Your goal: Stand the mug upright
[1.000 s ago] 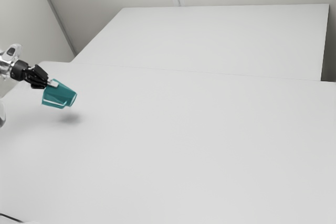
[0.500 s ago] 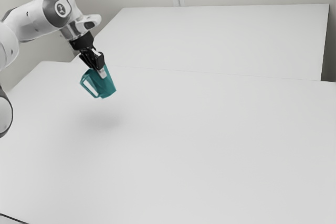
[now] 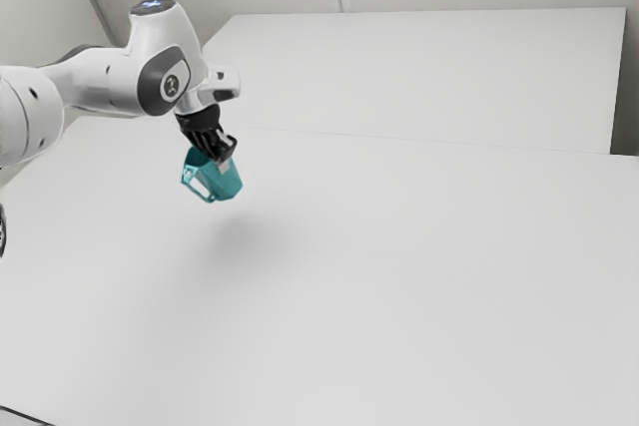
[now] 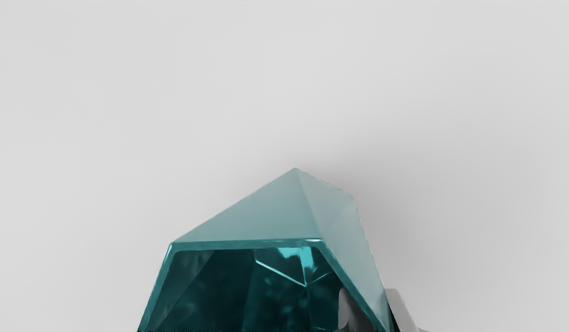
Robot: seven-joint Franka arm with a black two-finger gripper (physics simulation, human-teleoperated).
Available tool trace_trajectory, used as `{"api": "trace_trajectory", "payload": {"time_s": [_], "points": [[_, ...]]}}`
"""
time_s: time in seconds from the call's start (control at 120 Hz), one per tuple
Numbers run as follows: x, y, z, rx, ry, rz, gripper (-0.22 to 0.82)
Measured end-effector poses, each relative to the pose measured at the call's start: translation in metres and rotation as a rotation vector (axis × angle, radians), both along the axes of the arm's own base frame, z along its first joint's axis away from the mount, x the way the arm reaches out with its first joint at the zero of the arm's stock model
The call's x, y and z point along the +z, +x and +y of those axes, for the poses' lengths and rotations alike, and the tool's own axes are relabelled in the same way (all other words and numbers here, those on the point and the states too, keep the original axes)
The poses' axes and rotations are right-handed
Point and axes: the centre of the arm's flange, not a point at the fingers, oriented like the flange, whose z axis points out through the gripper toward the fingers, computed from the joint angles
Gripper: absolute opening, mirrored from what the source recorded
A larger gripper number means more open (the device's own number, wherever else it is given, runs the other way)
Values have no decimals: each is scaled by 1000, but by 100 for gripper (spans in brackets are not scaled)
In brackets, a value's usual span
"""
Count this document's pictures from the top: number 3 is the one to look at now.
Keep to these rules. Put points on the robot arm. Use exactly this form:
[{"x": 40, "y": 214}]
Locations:
[{"x": 90, "y": 82}]

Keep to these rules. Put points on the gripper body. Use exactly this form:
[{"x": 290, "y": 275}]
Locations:
[{"x": 200, "y": 123}]

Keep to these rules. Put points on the teal faceted mug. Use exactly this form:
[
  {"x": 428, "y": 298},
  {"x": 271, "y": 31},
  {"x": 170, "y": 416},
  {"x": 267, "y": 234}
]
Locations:
[{"x": 219, "y": 184}]

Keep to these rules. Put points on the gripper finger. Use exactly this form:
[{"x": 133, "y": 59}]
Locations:
[{"x": 222, "y": 149}]

